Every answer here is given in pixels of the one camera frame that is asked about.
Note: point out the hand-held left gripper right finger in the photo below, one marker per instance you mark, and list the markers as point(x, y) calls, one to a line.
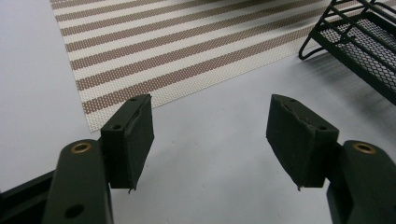
point(299, 140)

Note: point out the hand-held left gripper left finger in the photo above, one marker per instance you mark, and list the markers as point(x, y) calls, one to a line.
point(124, 146)

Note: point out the brown striped woven placemat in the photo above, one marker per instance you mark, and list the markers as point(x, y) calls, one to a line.
point(174, 49)

